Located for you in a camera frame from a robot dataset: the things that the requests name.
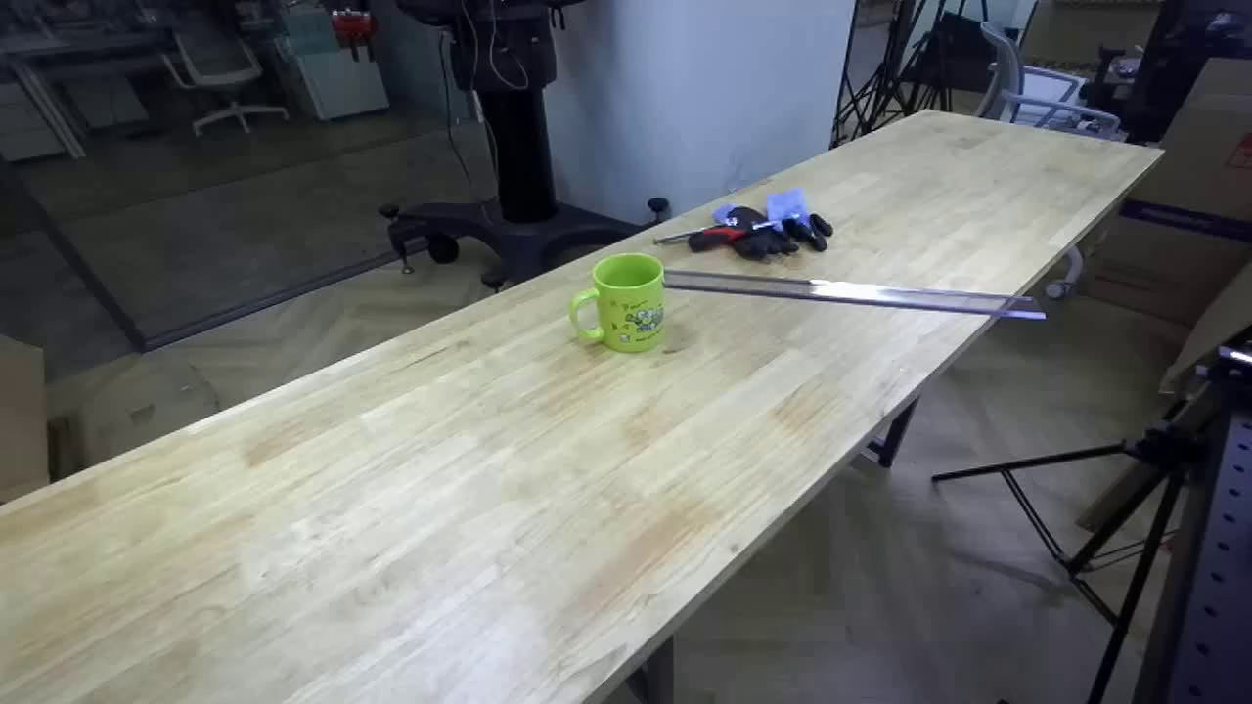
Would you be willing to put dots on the cardboard box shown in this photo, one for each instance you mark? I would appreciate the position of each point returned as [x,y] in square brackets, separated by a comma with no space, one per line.
[21,415]

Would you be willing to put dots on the white office chair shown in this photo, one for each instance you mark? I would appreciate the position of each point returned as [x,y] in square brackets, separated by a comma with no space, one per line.
[216,72]

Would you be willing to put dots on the white cabinet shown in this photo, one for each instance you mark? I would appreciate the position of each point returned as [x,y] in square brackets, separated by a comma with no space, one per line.
[335,72]

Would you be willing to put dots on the green plastic cup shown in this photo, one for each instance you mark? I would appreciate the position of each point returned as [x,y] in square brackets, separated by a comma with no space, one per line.
[632,306]

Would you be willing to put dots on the metal frame chair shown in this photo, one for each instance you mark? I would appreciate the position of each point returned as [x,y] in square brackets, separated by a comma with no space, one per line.
[1040,90]

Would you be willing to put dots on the black table leg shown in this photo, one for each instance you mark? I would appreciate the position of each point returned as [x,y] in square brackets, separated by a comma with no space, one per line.
[892,437]

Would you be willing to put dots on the long metal ruler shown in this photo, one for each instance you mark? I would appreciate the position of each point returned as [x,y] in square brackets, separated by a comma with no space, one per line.
[846,296]

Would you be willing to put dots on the perforated metal panel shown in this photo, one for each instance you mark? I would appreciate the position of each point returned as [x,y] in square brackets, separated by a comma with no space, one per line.
[1219,574]

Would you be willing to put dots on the black tripod stand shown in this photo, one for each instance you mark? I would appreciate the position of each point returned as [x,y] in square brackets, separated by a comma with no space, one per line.
[1107,508]

